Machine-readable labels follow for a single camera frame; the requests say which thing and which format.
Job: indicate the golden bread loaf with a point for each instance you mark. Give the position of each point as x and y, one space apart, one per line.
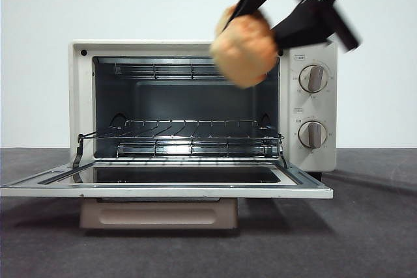
244 53

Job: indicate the taupe temperature knob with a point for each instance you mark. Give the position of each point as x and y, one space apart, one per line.
313 78

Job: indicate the taupe timer knob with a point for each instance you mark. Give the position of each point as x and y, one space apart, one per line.
312 134

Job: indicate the white toaster oven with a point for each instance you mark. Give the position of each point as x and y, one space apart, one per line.
81 102

